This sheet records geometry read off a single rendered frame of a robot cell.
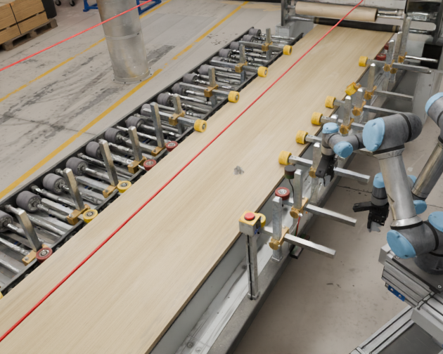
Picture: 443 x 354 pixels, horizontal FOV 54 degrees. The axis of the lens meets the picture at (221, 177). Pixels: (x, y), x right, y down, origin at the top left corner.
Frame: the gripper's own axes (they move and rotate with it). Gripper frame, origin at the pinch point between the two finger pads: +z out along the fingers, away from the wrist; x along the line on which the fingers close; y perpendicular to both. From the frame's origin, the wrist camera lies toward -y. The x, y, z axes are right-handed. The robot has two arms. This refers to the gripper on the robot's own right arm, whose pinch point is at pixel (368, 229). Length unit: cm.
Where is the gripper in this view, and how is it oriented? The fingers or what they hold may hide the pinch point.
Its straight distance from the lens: 236.6
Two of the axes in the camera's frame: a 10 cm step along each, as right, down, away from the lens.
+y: 8.5, 2.6, -4.5
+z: 0.8, 7.9, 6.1
